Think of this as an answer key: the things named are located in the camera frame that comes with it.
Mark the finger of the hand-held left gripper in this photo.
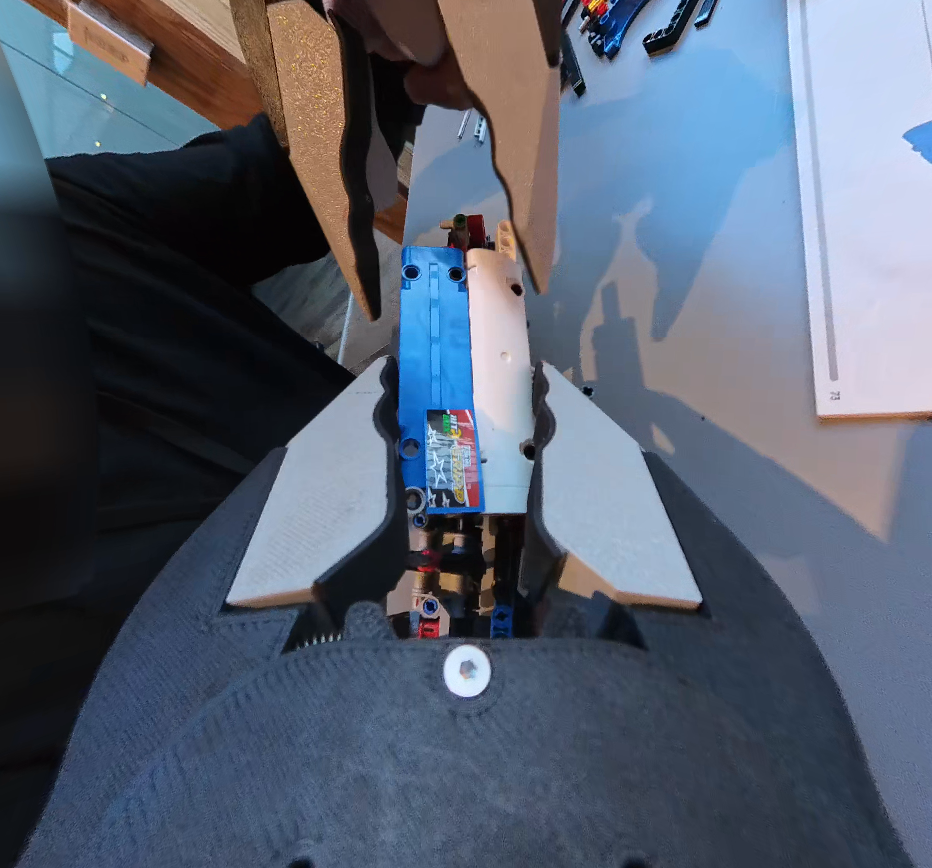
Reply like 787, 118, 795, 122
435, 0, 567, 295
224, 0, 383, 323

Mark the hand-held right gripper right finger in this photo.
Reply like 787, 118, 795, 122
520, 362, 703, 610

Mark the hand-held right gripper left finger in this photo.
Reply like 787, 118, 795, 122
226, 357, 412, 610

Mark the toy brick car chassis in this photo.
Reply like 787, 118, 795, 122
386, 212, 543, 639

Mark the person's left forearm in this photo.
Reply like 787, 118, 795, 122
44, 113, 332, 288

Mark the grey desk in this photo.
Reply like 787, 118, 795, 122
337, 0, 932, 868

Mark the person's left hand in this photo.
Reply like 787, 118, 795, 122
355, 0, 473, 112

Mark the pile of loose brick pieces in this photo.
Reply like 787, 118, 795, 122
561, 0, 752, 99

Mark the person's black clothed torso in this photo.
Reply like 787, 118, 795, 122
0, 155, 358, 811

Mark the small wooden sign plate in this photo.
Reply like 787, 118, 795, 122
66, 0, 155, 86

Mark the open instruction booklet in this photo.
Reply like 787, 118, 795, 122
785, 0, 932, 424

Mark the wooden post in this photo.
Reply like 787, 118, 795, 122
0, 0, 266, 130

